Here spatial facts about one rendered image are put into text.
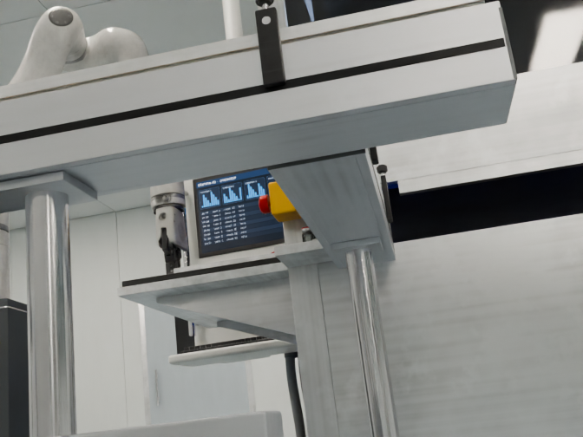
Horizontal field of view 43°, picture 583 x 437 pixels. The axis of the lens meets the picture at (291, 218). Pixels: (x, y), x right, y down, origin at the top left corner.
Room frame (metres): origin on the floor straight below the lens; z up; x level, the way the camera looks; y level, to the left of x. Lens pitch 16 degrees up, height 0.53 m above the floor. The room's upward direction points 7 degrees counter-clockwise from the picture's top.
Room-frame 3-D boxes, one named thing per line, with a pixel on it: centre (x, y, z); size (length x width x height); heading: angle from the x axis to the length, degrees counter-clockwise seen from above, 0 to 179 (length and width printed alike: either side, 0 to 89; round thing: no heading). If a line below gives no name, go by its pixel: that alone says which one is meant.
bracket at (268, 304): (1.70, 0.17, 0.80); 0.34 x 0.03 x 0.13; 81
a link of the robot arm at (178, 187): (1.74, 0.30, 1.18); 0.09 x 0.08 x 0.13; 12
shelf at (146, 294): (1.95, 0.12, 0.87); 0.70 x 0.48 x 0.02; 171
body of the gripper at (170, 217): (1.73, 0.30, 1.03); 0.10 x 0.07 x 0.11; 171
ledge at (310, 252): (1.48, -0.04, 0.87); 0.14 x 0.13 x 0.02; 81
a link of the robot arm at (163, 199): (1.73, 0.30, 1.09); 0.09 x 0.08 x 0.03; 171
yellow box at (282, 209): (1.50, 0.00, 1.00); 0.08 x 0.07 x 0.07; 81
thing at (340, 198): (1.20, -0.09, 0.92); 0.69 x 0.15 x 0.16; 171
